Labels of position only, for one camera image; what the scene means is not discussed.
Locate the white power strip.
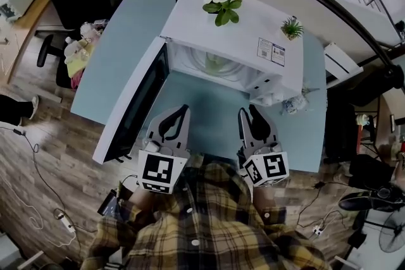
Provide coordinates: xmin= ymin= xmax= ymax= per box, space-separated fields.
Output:
xmin=53 ymin=211 xmax=77 ymax=234

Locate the white box appliance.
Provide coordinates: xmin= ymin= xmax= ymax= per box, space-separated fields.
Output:
xmin=323 ymin=42 xmax=365 ymax=82

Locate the thin black adapter cable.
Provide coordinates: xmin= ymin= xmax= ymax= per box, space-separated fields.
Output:
xmin=296 ymin=179 xmax=350 ymax=229

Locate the yellow plaid shirt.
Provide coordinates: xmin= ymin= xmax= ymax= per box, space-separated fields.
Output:
xmin=87 ymin=152 xmax=333 ymax=270

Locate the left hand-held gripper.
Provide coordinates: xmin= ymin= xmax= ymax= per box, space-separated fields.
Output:
xmin=136 ymin=105 xmax=192 ymax=195

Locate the black shoe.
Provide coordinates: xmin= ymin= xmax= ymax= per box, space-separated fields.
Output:
xmin=337 ymin=190 xmax=373 ymax=212

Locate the white microwave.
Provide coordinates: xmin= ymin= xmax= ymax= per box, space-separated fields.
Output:
xmin=92 ymin=0 xmax=305 ymax=166

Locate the small green potted succulent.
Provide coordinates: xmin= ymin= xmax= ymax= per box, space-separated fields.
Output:
xmin=279 ymin=16 xmax=305 ymax=42

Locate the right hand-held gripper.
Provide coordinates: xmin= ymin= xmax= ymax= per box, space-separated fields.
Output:
xmin=237 ymin=104 xmax=290 ymax=189

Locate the black phone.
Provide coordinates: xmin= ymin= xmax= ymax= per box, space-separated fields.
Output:
xmin=96 ymin=190 xmax=120 ymax=216

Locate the white floor cable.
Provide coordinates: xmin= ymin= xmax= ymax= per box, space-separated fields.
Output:
xmin=0 ymin=164 xmax=77 ymax=248

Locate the black floor cable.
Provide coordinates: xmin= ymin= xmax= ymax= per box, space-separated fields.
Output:
xmin=0 ymin=125 xmax=96 ymax=233

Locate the person's right forearm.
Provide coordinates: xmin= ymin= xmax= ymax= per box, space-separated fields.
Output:
xmin=252 ymin=185 xmax=287 ymax=216

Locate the black floor fan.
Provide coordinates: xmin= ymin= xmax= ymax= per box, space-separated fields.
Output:
xmin=363 ymin=207 xmax=405 ymax=254

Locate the person's left forearm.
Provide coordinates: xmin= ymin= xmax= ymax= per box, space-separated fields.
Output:
xmin=127 ymin=187 xmax=158 ymax=214

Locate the grey dried flower bouquet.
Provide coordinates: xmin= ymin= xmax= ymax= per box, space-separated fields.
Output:
xmin=279 ymin=82 xmax=321 ymax=116

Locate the pile of cloths and toys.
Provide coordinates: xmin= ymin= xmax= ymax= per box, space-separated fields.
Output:
xmin=63 ymin=20 xmax=106 ymax=91

